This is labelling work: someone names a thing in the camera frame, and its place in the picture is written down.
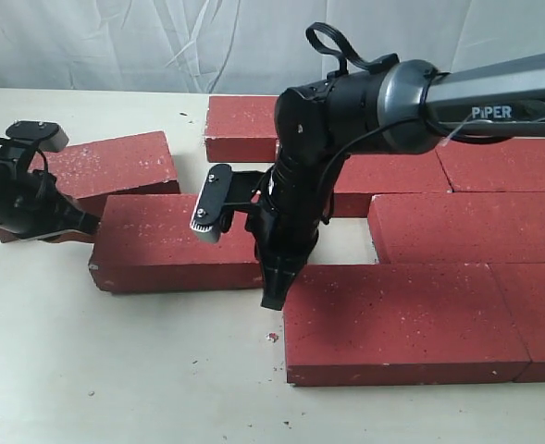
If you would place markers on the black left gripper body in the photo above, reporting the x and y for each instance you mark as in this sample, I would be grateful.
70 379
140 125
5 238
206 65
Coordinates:
33 207

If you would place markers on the red brick second row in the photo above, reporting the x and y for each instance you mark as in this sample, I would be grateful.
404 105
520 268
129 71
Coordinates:
365 175

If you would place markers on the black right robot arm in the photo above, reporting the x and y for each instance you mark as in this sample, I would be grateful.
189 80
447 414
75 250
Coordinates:
404 108

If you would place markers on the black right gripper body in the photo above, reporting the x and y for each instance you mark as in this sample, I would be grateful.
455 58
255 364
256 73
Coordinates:
296 195

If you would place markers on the red brick third row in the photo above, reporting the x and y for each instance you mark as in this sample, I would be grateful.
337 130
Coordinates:
483 227

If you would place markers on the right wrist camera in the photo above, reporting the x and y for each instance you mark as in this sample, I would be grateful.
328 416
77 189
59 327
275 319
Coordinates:
223 193

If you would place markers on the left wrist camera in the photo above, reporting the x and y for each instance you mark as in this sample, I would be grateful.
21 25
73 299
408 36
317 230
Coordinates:
48 137

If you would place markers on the red brick front row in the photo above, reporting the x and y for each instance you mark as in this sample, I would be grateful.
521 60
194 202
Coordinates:
390 325

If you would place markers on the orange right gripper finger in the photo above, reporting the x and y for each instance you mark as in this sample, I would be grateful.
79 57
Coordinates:
278 276

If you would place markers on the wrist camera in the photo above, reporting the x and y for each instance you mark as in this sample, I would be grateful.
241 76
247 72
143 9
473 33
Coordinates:
48 137
223 193

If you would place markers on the white backdrop curtain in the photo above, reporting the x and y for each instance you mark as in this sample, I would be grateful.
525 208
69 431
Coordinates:
244 46

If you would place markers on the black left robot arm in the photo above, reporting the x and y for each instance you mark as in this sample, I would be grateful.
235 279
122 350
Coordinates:
33 208

